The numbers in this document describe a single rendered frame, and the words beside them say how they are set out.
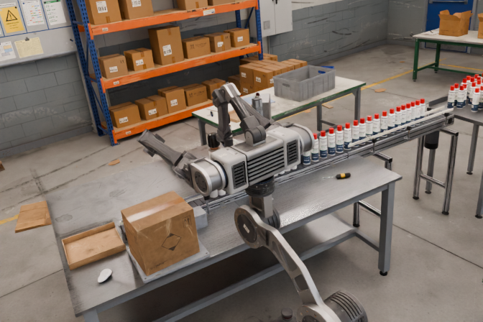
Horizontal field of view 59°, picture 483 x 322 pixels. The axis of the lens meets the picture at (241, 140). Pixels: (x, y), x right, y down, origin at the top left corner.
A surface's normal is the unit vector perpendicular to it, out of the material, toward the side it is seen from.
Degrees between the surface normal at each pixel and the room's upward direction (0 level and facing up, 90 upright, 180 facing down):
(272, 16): 90
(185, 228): 90
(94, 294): 0
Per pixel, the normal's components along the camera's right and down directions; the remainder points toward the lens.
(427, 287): -0.09, -0.91
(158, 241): 0.54, 0.29
